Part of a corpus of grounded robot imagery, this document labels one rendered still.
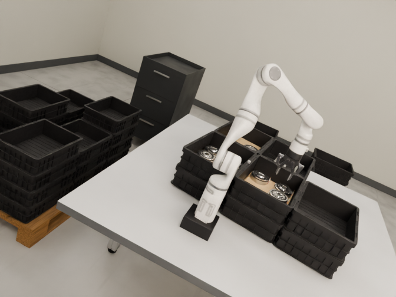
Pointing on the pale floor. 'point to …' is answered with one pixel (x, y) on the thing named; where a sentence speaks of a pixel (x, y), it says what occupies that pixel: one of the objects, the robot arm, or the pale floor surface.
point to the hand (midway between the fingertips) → (283, 174)
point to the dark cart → (164, 92)
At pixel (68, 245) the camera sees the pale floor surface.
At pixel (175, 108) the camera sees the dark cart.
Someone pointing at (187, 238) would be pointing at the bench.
